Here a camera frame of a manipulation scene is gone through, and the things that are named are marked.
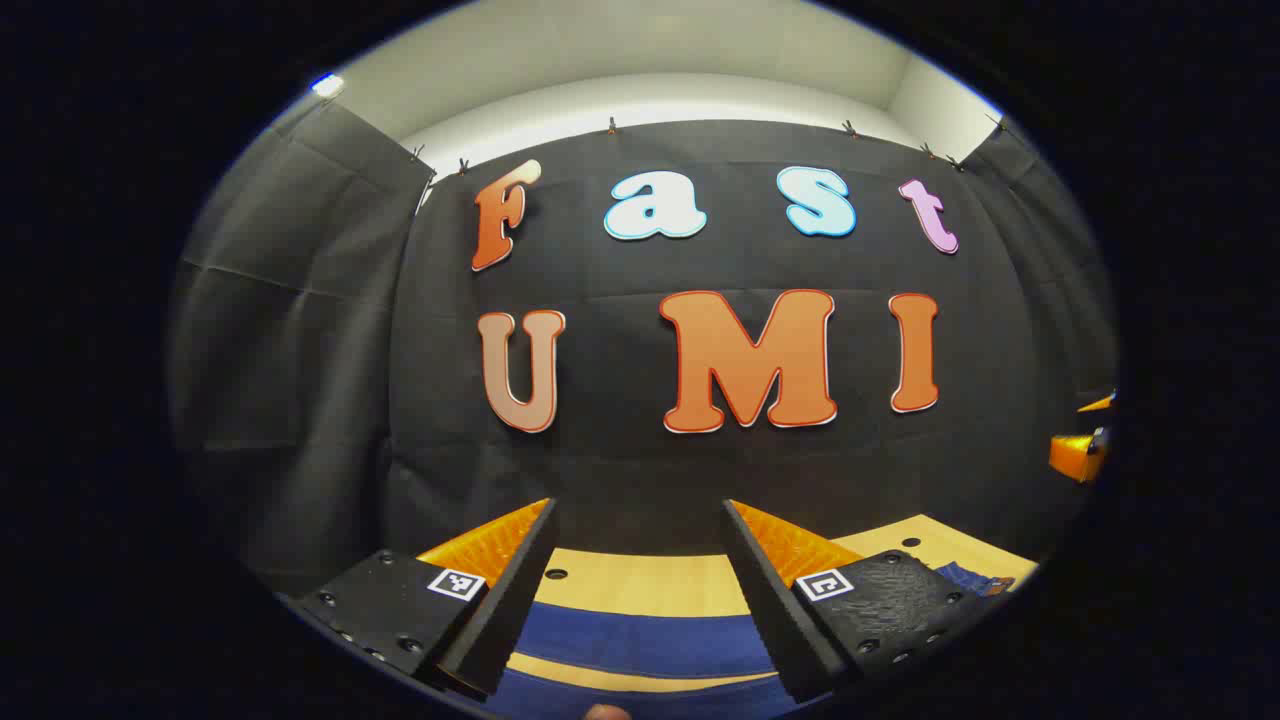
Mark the blue jeans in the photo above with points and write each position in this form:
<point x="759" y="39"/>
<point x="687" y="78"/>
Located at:
<point x="640" y="635"/>

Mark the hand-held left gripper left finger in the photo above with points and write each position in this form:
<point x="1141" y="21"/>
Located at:
<point x="510" y="610"/>

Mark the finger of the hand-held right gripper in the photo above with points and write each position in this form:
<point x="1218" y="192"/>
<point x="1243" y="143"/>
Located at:
<point x="1098" y="404"/>
<point x="1075" y="457"/>

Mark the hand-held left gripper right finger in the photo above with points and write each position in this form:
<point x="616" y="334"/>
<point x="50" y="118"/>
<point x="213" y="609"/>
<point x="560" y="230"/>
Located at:
<point x="775" y="620"/>

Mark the white ceiling light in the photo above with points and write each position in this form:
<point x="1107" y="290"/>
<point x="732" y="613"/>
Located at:
<point x="327" y="85"/>

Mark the black backdrop cloth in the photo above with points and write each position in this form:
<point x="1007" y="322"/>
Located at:
<point x="620" y="460"/>

